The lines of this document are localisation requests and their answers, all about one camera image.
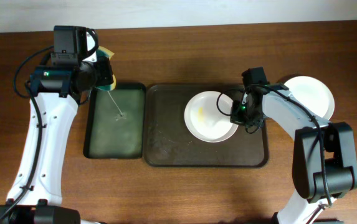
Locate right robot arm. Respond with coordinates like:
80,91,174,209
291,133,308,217
229,84,357,223

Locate white plate with yellow stain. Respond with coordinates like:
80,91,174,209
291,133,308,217
284,76,335,119

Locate dark green water tray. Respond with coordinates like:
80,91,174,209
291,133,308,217
83,83,146,159

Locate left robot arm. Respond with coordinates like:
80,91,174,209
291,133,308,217
0,55,115,223

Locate brown serving tray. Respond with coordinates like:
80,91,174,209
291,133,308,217
143,83,269,168

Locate cream white plate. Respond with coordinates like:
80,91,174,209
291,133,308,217
184,91,239,143

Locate green and yellow sponge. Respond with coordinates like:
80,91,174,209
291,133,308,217
96,46,117,91

